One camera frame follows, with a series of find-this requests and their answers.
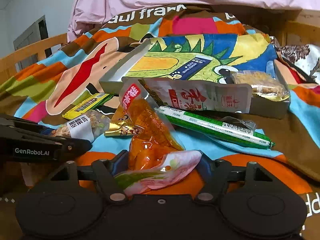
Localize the orange snack pouch red label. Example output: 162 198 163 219
113 83 203 197

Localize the clear mixed nut packet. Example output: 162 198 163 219
50 110 111 142

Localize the gold foil snack packet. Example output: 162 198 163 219
104 106 143 137

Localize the green white sausage stick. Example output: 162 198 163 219
157 106 275 150

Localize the colourful monkey print blanket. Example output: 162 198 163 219
1 4 319 239

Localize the yellow green snack bar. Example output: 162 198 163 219
62 93 114 120

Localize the white red chinese snack bag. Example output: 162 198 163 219
121 76 253 114

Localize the clear bag brown floss snack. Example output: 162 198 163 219
231 70 290 102

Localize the colourful dinosaur tin tray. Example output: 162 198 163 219
99 34 290 119

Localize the grey door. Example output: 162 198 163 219
13 15 49 50

